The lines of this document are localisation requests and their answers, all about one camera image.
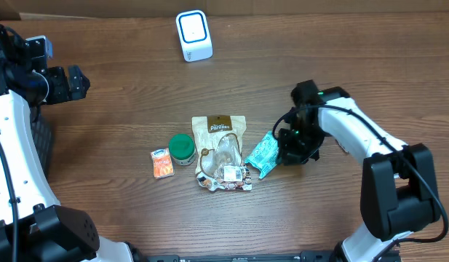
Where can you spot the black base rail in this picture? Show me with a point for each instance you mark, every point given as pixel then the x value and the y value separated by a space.
pixel 246 257

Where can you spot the green lid jar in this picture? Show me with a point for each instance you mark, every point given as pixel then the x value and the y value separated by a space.
pixel 182 149

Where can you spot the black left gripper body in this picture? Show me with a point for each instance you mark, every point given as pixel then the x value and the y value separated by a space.
pixel 59 88

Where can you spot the grey plastic mesh basket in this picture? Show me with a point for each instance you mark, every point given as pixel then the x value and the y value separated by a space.
pixel 43 138

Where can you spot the brown cardboard backdrop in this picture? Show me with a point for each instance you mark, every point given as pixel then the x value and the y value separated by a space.
pixel 15 9

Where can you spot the teal wet wipes pack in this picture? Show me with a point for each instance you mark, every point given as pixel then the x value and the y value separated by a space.
pixel 264 155

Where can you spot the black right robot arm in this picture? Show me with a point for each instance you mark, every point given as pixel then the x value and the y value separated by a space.
pixel 399 194

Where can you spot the white barcode scanner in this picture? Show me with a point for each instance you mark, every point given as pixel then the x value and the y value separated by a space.
pixel 194 35

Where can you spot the brown Pantree snack pouch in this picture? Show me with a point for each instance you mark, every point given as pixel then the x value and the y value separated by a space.
pixel 220 165

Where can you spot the orange Kleenex tissue pack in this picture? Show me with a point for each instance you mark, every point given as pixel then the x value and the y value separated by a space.
pixel 162 163

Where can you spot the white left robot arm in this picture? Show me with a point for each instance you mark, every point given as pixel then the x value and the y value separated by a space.
pixel 34 226

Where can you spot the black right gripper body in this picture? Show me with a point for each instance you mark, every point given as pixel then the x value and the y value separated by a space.
pixel 302 145

